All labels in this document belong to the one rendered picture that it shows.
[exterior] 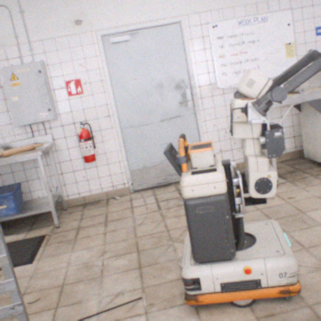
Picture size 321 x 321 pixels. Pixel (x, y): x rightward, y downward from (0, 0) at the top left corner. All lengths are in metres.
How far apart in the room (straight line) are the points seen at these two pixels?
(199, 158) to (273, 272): 0.76
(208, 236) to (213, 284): 0.28
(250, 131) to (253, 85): 0.26
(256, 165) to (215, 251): 0.53
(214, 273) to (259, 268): 0.25
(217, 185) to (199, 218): 0.21
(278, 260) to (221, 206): 0.45
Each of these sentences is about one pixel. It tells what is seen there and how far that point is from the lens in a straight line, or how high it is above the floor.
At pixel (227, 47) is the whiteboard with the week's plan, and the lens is 4.93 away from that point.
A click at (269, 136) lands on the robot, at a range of 2.10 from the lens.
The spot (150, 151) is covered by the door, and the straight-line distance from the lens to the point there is 4.81.
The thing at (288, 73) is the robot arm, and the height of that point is 1.25.
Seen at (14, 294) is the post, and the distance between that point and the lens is 1.40.
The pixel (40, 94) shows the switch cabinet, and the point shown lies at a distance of 4.59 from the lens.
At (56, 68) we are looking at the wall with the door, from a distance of 4.77.
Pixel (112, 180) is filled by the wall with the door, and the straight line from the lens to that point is 4.84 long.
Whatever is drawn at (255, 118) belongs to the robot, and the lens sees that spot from 1.97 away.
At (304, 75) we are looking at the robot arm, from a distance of 1.99.
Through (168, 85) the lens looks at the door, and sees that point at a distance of 4.78.
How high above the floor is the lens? 1.33
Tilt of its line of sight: 13 degrees down
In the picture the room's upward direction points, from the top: 11 degrees counter-clockwise
